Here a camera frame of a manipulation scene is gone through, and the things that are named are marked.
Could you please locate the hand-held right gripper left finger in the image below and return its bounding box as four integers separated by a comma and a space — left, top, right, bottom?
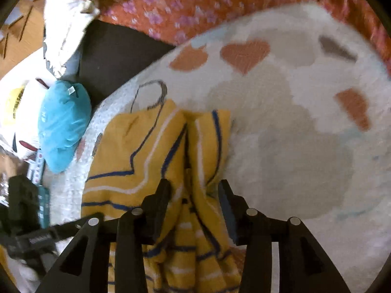
35, 178, 172, 293

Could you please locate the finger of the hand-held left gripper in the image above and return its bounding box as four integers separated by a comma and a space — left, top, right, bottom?
49, 212, 105, 236

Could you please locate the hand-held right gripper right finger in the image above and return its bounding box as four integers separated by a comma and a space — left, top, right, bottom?
217, 179, 352, 293

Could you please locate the yellow striped knit sweater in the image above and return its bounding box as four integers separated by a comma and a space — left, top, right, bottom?
81, 99, 245, 293

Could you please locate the teal patterned box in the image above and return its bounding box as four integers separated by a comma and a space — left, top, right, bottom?
27, 149, 51, 230

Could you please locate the white heart patterned blanket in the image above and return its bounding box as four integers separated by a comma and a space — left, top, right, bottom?
49, 1, 391, 293

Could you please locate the teal plush cushion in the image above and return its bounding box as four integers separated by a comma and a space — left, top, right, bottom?
38, 79, 92, 173

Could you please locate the dark brown mattress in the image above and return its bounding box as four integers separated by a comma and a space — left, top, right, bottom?
78, 20, 175, 107

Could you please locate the white patterned cloth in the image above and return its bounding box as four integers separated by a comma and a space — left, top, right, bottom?
43, 0, 114, 77

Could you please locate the orange floral bed sheet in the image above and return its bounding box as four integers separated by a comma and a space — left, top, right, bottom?
97, 0, 391, 78

